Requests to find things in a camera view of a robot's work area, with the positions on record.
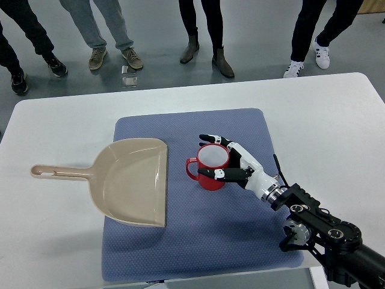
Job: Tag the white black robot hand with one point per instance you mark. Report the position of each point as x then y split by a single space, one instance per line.
243 169

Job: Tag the red cup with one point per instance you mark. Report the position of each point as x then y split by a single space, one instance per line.
209 157

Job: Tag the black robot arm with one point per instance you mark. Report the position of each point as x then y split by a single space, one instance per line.
337 245

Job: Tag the beige plastic dustpan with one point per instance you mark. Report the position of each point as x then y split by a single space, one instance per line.
127 181

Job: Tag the blue textured mat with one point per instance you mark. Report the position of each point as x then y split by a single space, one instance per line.
207 232

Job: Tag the white table leg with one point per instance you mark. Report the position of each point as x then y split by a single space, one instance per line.
319 279

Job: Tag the clear plastic floor piece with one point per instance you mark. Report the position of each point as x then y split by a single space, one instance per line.
129 77

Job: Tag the person in brown boots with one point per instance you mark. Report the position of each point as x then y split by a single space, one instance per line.
214 22

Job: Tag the person in white sneakers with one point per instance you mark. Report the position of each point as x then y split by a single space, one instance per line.
302 39

